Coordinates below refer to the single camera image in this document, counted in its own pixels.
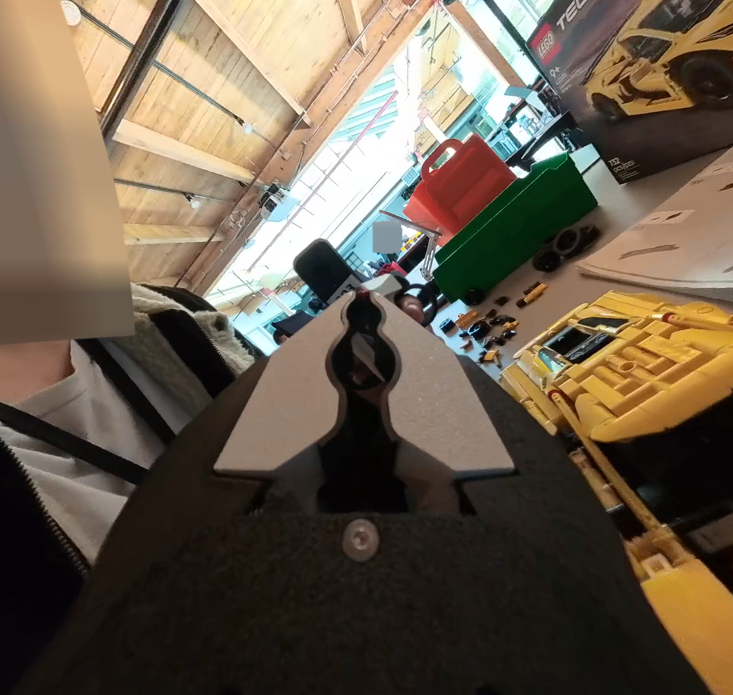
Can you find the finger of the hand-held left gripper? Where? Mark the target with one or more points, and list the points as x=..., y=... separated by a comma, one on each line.
x=386, y=285
x=366, y=354

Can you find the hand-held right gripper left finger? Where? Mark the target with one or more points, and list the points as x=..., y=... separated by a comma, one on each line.
x=275, y=414

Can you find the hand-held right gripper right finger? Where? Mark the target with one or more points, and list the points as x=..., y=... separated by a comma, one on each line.
x=446, y=420

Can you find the yellow brick car model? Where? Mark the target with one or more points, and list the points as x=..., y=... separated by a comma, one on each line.
x=630, y=374

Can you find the person's left hand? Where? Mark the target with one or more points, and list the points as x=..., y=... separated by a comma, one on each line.
x=415, y=308

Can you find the grey ceiling device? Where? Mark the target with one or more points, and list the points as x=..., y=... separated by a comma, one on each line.
x=275, y=202

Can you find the pile of small black yellow pieces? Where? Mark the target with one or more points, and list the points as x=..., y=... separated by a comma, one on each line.
x=487, y=328

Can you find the black fleece-lined jacket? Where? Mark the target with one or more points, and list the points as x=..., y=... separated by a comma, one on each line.
x=189, y=328

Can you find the red plastic bin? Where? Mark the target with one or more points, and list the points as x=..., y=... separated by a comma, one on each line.
x=464, y=185

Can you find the green plastic bin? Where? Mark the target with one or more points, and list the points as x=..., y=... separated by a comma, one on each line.
x=515, y=225

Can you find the white shirt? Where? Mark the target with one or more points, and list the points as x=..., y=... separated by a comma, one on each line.
x=68, y=420

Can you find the car set box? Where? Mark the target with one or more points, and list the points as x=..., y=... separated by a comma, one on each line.
x=630, y=133

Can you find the open instruction booklet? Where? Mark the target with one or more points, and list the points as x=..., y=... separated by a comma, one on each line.
x=676, y=237

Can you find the white ceiling sensor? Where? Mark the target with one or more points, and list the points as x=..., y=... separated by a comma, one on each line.
x=70, y=10

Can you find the white lattice bracket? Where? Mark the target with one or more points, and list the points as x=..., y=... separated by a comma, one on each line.
x=429, y=259

